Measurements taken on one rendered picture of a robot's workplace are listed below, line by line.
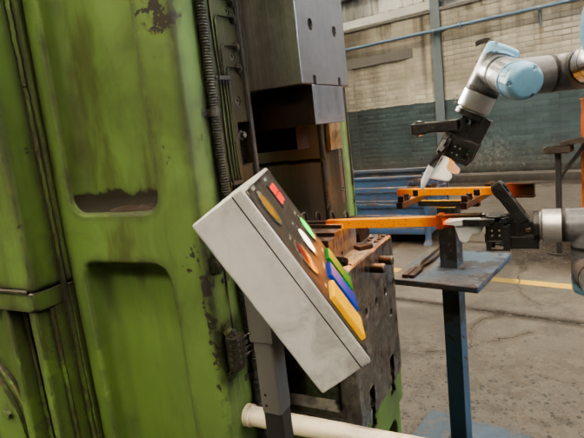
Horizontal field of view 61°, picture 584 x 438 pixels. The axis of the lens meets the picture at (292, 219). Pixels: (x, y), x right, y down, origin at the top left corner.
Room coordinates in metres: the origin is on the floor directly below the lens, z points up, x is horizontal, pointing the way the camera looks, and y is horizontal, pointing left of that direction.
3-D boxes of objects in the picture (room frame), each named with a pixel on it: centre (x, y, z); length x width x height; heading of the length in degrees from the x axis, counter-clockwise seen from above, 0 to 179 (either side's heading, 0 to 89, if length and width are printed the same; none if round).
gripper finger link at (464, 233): (1.17, -0.41, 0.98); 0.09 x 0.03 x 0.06; 65
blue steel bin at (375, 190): (5.36, -1.04, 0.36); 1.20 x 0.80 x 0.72; 56
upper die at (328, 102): (1.41, 0.05, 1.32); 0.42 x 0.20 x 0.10; 62
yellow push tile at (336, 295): (0.67, -0.06, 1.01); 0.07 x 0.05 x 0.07; 177
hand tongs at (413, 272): (1.83, -0.53, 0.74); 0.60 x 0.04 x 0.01; 145
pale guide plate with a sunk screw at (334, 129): (1.65, -0.17, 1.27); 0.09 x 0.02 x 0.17; 152
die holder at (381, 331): (1.46, 0.04, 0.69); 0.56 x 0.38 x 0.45; 62
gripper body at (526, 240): (1.13, -0.51, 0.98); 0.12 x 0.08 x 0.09; 62
